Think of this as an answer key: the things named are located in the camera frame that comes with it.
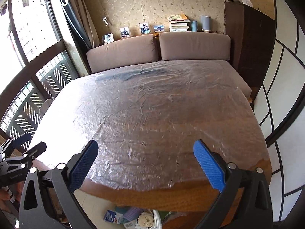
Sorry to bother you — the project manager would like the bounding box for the brown sofa cushion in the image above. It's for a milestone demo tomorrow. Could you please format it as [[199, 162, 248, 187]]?
[[86, 35, 159, 73], [159, 31, 231, 60]]

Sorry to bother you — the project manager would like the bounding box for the white trash bin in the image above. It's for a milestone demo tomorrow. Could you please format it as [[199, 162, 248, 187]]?
[[151, 209, 162, 229]]

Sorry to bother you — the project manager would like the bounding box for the Tempo tissue pack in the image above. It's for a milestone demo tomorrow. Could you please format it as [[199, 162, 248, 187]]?
[[103, 210, 123, 224]]

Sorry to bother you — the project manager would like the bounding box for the beige curtain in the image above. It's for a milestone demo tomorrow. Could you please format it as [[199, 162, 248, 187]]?
[[68, 0, 100, 49]]

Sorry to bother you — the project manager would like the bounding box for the person left hand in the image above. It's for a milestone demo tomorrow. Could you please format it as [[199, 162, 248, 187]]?
[[1, 181, 24, 201]]

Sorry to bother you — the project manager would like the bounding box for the blue paper bag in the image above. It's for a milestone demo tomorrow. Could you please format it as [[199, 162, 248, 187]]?
[[115, 206, 130, 214]]

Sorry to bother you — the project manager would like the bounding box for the wall lamp fixture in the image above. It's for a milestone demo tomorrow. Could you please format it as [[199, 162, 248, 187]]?
[[102, 17, 109, 26]]

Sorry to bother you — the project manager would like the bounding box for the stack of books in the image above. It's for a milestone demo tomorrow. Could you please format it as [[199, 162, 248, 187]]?
[[168, 14, 191, 32]]

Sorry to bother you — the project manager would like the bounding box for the clear plastic table cover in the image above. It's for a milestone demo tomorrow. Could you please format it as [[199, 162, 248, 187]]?
[[31, 68, 270, 191]]

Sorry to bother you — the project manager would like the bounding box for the grey cylindrical speaker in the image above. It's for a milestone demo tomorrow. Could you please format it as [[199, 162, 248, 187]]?
[[201, 15, 211, 32]]

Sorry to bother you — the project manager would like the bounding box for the left brown sofa cushion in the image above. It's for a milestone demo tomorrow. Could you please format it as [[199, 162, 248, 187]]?
[[86, 35, 159, 73]]

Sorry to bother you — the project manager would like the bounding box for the small white barcode box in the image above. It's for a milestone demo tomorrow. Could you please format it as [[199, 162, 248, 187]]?
[[123, 220, 137, 229]]

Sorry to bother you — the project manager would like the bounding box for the photo frame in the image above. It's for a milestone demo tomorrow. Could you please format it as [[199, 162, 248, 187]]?
[[120, 26, 130, 39], [139, 22, 150, 35], [102, 33, 114, 44], [153, 25, 165, 33]]

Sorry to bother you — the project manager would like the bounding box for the right brown sofa cushion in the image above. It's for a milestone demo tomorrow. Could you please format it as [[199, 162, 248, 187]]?
[[159, 31, 231, 60]]

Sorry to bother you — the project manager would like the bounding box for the blue cylindrical container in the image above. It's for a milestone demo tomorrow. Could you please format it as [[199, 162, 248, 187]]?
[[191, 21, 197, 32]]

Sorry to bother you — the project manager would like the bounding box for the dark wooden cabinet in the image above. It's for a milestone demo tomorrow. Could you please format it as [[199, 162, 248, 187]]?
[[224, 2, 275, 88]]

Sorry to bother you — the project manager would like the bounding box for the photo frame far left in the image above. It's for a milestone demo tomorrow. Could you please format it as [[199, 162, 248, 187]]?
[[102, 33, 114, 44]]

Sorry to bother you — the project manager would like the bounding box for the beige paper ball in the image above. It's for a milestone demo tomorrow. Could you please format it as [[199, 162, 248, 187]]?
[[137, 212, 154, 228]]

